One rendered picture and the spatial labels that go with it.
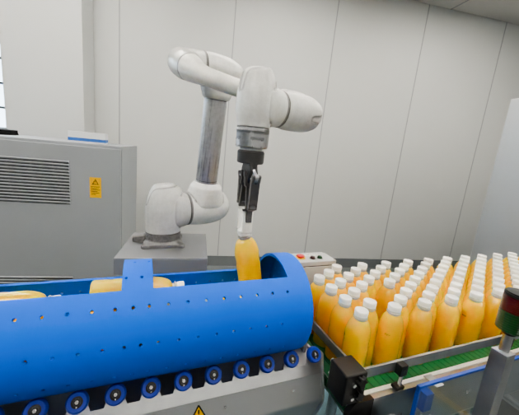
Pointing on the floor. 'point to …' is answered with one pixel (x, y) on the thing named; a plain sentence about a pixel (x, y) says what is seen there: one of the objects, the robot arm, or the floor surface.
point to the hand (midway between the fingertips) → (245, 220)
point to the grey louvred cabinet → (54, 207)
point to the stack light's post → (493, 382)
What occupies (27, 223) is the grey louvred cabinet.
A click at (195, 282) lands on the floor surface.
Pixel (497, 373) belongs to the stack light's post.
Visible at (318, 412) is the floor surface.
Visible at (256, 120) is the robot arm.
